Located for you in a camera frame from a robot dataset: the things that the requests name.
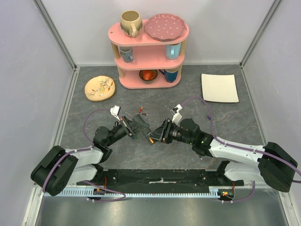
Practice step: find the light blue mug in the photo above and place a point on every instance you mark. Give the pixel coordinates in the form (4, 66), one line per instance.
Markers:
(172, 51)

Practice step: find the slotted cable duct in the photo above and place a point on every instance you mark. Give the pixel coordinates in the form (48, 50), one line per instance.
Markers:
(88, 191)

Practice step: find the orange red cup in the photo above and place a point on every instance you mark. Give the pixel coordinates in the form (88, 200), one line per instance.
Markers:
(148, 75)

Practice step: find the grey blue mug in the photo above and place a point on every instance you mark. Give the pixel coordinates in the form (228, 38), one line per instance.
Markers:
(126, 54)

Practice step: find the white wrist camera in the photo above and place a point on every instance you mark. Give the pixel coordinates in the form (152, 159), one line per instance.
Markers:
(115, 111)
(176, 114)

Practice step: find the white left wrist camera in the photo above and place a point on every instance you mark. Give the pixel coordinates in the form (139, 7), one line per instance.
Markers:
(115, 111)

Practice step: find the dark blue mug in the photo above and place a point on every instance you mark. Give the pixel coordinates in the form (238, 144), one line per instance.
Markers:
(170, 74)

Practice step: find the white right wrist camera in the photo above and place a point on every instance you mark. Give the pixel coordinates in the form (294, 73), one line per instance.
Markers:
(176, 114)

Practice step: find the black remote control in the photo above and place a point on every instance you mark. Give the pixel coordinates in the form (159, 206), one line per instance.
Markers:
(143, 127)

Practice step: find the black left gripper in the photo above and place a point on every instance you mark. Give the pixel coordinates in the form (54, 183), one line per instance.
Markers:
(129, 130)

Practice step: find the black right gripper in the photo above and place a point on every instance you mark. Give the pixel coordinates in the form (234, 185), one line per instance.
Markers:
(166, 130)

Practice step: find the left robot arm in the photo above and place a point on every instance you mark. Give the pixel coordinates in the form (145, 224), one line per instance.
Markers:
(61, 167)

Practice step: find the pink dotted plate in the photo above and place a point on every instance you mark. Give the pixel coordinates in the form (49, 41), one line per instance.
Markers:
(165, 27)

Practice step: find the white square plate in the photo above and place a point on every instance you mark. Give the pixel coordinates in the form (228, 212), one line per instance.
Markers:
(219, 88)

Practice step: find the beige bird pattern plate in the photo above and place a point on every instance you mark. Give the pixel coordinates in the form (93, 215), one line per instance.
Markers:
(100, 88)

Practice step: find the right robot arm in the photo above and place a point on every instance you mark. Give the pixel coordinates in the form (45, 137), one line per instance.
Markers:
(269, 164)

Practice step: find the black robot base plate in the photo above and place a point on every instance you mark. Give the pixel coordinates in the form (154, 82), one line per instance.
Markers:
(162, 180)

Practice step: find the pink three-tier shelf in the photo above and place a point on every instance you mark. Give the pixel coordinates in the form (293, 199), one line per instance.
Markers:
(148, 54)

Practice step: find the beige ceramic mug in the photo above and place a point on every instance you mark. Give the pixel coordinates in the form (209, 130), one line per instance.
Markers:
(131, 23)

